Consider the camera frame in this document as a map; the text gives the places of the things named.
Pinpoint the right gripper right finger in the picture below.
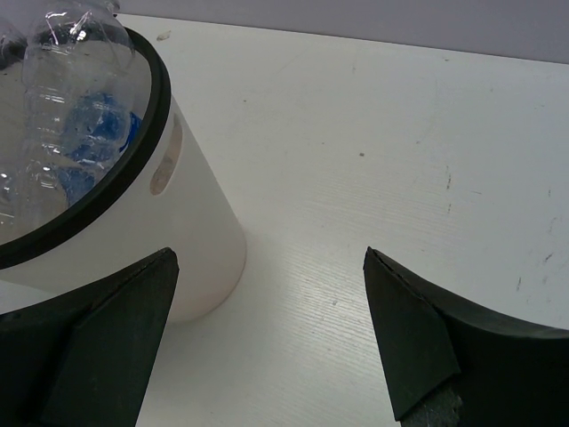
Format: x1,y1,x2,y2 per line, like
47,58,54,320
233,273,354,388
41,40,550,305
364,248,568,426

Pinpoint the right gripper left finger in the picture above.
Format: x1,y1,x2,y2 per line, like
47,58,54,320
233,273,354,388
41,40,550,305
1,248,179,426

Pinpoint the blue label bottle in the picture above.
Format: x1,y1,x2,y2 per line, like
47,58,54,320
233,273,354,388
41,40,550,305
58,92,141,206

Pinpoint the large clear bottle white cap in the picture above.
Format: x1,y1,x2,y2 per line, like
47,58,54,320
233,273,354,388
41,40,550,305
1,1,137,243

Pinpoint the white bin with black rim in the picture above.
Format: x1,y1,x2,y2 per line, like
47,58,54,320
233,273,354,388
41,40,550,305
1,31,246,322

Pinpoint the small white scrap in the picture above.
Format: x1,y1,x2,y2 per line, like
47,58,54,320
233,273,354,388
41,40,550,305
156,30,172,42

